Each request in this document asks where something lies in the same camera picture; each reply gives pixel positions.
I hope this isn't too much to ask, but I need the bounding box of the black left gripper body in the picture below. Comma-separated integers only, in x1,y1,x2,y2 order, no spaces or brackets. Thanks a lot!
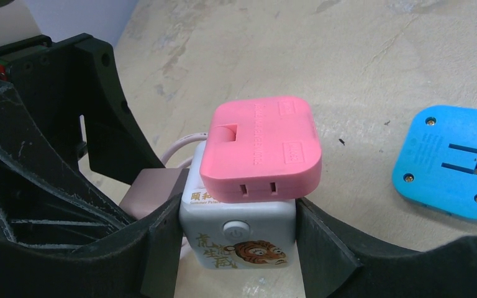
0,34,163,184

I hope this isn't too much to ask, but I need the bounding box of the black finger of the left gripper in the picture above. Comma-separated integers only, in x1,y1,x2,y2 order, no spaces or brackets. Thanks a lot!
0,80,132,247

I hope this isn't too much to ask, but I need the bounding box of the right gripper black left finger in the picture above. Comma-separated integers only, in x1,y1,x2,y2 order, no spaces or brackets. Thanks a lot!
0,196,183,297

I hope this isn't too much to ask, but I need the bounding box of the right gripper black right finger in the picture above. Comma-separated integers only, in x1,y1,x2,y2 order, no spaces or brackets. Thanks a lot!
296,198,477,297

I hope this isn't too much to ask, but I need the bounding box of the pink round socket with cord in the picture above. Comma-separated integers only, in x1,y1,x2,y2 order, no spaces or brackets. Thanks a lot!
119,131,209,248

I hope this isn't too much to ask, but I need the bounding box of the white cube power socket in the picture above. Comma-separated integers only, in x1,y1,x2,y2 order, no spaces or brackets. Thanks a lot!
179,142,296,269

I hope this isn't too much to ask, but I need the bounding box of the pink plug adapter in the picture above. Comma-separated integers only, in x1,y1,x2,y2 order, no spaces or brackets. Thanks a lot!
199,96,322,203

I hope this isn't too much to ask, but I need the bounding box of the blue plug adapter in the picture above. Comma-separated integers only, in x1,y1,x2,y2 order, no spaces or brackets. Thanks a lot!
391,106,477,220

